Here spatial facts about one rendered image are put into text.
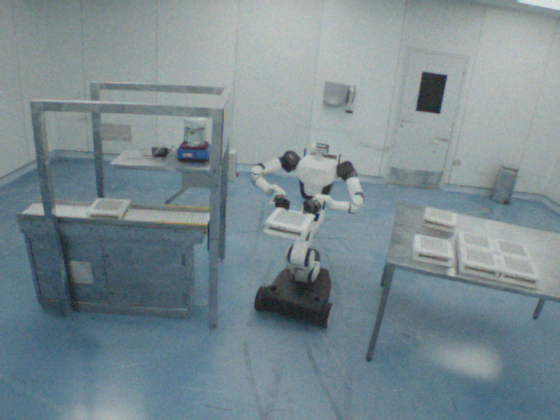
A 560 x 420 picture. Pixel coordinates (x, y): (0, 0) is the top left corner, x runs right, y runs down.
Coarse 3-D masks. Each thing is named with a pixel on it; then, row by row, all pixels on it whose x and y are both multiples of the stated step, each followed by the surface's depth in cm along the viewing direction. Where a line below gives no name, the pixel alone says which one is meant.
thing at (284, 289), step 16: (288, 272) 348; (320, 272) 349; (272, 288) 313; (288, 288) 326; (304, 288) 328; (320, 288) 329; (272, 304) 311; (288, 304) 306; (304, 304) 304; (320, 304) 302; (304, 320) 308
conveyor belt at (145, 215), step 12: (36, 204) 279; (72, 216) 268; (84, 216) 269; (132, 216) 276; (144, 216) 278; (156, 216) 280; (168, 216) 282; (180, 216) 283; (192, 216) 285; (204, 216) 287; (192, 228) 269
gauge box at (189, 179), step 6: (186, 174) 274; (192, 174) 275; (198, 174) 275; (204, 174) 275; (186, 180) 276; (192, 180) 276; (198, 180) 277; (204, 180) 277; (210, 180) 277; (186, 186) 278; (192, 186) 278; (198, 186) 278; (204, 186) 279; (210, 186) 279
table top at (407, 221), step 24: (408, 216) 315; (456, 216) 325; (408, 240) 276; (528, 240) 293; (552, 240) 297; (408, 264) 245; (432, 264) 247; (456, 264) 249; (552, 264) 259; (504, 288) 229; (528, 288) 228; (552, 288) 230
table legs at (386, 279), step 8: (384, 272) 363; (392, 272) 249; (384, 280) 366; (384, 288) 255; (384, 296) 257; (384, 304) 259; (384, 312) 262; (536, 312) 333; (376, 320) 266; (376, 328) 267; (376, 336) 269; (368, 352) 276; (368, 360) 278
